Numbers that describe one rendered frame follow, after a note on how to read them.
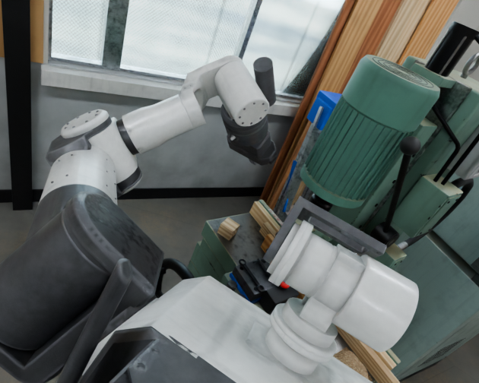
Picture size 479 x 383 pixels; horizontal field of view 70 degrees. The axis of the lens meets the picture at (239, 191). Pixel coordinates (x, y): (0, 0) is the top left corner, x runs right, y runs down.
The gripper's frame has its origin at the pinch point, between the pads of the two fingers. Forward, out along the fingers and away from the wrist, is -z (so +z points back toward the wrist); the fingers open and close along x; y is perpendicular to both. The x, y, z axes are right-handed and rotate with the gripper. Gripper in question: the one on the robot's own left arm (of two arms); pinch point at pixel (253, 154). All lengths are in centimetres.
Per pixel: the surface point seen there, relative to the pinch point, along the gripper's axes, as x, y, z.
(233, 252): 2.0, -19.0, -26.5
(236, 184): -71, 43, -169
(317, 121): -16, 62, -73
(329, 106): -14, 69, -67
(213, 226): -8.4, -15.7, -27.7
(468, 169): 43, 31, -14
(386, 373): 50, -22, -25
